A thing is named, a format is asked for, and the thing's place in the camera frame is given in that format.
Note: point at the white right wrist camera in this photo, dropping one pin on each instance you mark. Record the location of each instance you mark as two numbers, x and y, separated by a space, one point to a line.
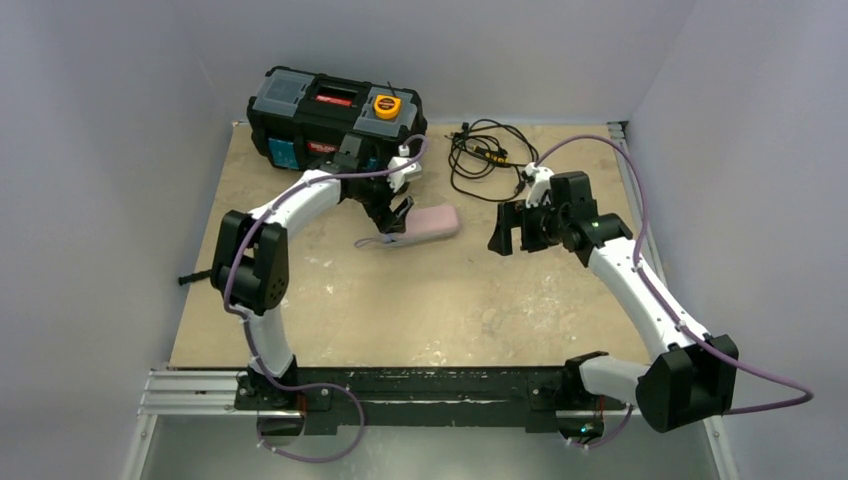
537 178

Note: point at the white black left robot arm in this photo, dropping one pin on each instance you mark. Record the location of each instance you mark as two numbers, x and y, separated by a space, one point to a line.
251 267

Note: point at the black plastic toolbox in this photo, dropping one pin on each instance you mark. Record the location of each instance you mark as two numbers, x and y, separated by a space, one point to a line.
315 111

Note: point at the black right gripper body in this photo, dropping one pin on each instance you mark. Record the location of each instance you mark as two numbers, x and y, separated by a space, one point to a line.
519 227

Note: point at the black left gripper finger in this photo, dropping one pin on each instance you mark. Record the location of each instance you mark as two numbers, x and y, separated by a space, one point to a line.
400 214
385 220

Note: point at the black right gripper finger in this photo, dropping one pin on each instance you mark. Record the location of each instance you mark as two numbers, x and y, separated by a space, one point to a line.
507 218
529 226

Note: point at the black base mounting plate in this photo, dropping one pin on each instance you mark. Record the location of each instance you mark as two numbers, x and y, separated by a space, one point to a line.
536 399

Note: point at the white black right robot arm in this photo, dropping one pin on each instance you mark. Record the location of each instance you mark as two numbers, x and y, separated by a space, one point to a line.
687 379

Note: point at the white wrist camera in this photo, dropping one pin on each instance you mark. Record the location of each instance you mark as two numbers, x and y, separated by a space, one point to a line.
402 169
537 178

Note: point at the yellow tape measure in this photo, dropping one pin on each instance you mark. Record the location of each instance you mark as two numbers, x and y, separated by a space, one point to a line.
387 107

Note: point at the left blue toolbox latch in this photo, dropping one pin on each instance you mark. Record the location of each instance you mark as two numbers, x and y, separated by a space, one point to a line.
282 154

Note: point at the pink umbrella case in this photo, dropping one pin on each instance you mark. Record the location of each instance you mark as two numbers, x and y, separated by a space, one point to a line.
422 225

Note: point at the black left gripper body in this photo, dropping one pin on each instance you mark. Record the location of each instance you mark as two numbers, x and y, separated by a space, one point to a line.
383 203

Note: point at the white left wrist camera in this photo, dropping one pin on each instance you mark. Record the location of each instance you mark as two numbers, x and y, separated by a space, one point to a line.
402 169

